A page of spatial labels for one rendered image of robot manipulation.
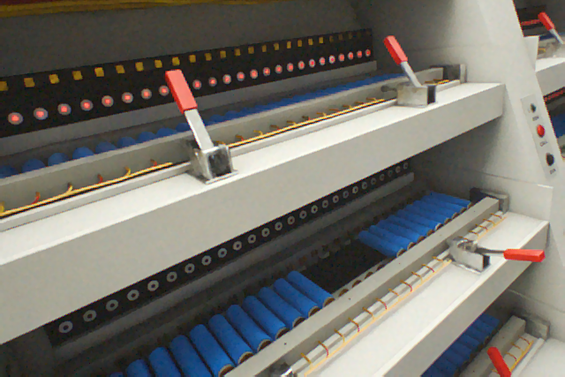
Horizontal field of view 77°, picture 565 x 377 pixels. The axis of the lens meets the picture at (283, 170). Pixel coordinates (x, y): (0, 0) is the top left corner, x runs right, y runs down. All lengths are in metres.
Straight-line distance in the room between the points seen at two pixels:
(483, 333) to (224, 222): 0.48
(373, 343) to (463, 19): 0.44
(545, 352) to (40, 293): 0.63
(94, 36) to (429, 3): 0.46
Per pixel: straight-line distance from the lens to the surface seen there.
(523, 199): 0.61
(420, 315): 0.41
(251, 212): 0.28
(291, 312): 0.38
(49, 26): 0.49
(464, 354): 0.62
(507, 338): 0.65
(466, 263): 0.48
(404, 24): 0.65
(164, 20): 0.52
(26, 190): 0.31
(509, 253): 0.45
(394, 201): 0.58
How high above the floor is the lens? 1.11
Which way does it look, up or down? 2 degrees down
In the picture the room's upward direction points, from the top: 19 degrees counter-clockwise
